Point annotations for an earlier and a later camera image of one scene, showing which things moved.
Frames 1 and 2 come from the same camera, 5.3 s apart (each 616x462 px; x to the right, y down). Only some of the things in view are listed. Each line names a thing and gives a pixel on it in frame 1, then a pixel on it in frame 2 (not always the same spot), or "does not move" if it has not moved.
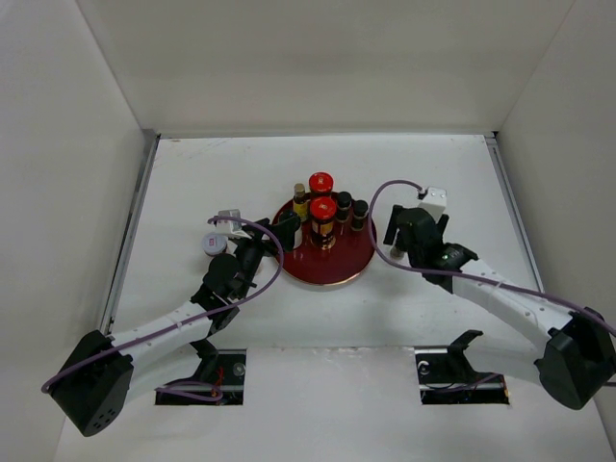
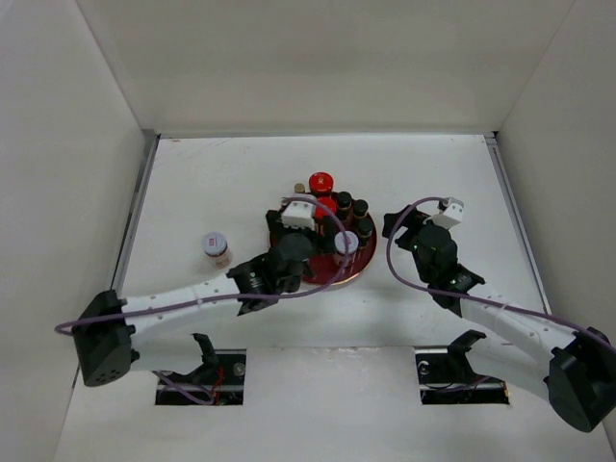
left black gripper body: x=248 y=255 → x=294 y=287
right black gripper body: x=414 y=258 does not move
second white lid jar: x=215 y=243 does not move
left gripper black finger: x=286 y=225 → x=329 y=232
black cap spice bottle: x=360 y=211 does not move
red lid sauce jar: x=320 y=182 does not move
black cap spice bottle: x=397 y=253 → x=364 y=229
